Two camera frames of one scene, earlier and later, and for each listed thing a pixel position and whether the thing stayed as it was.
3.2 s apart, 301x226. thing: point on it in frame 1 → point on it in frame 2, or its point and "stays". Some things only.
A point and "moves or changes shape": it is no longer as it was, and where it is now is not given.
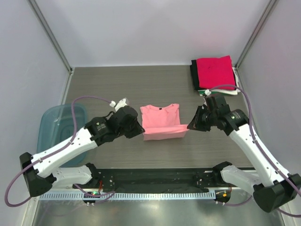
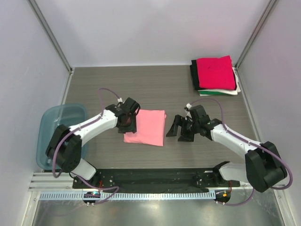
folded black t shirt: (194, 71) stays
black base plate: (162, 180) stays
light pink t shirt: (162, 123) moves or changes shape
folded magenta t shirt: (213, 72) stays
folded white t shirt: (228, 92) stays
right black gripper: (198, 119) → (186, 130)
